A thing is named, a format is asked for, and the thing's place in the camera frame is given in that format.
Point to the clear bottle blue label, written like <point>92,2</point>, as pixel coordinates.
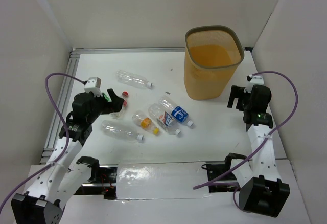
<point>176,111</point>

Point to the orange mesh waste bin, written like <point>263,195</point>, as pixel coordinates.
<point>212,55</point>

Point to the aluminium frame rail left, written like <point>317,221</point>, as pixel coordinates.
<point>62,104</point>

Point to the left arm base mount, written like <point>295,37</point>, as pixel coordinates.
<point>104,185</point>

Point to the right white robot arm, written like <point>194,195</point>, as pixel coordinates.
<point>261,188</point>

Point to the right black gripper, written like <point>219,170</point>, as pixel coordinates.
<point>237,92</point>

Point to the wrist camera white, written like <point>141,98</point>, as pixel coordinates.
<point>253,80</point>
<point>93,85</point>

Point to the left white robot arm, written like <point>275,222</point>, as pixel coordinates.
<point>45,200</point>

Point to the aluminium frame rail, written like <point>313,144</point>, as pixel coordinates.
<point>125,50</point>
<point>62,104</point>

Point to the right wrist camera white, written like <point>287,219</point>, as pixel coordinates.
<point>253,80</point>

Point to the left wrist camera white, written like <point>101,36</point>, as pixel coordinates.
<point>93,85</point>

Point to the clear bottle red-blue label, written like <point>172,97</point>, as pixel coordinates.
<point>164,119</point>

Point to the aluminium frame rail back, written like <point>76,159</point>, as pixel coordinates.
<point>125,50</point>

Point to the clear bottle orange label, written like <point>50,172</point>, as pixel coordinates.
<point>142,120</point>

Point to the clear bottle white cap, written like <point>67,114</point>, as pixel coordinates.
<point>133,80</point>
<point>121,132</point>

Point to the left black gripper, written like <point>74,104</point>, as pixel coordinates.
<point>110,102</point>

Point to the clear bottle red label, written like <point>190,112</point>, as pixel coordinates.
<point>120,114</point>

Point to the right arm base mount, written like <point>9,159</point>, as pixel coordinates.
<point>214,170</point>

